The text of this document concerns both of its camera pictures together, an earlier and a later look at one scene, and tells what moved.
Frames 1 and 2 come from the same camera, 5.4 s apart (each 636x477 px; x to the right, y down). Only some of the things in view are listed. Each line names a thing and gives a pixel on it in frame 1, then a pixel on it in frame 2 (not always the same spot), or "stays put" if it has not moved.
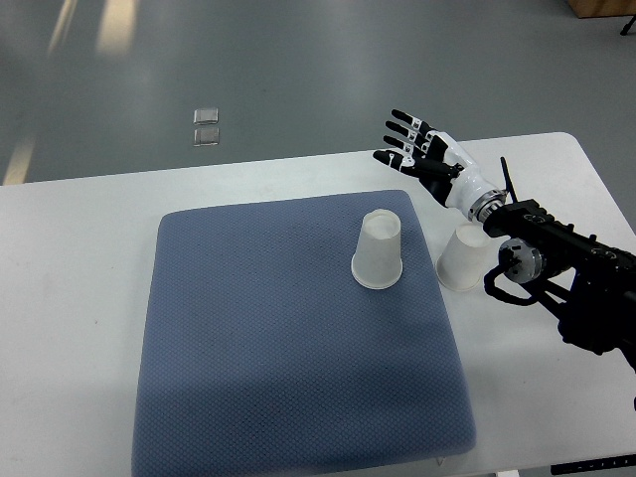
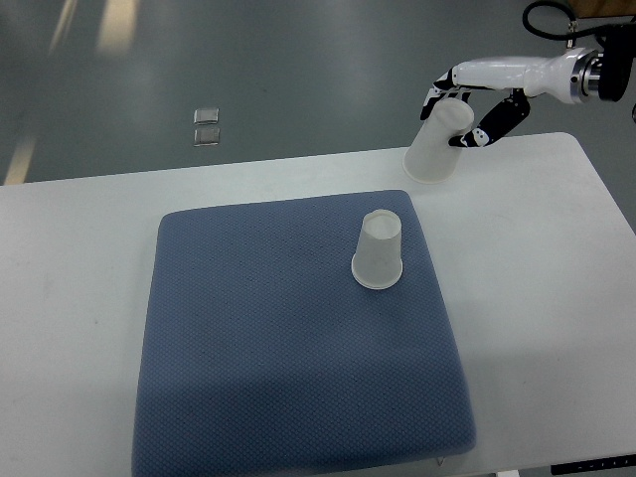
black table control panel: [592, 465] stays put
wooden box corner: [603, 8] stays put
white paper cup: [459, 266] → [430, 158]
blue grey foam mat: [259, 356] stays put
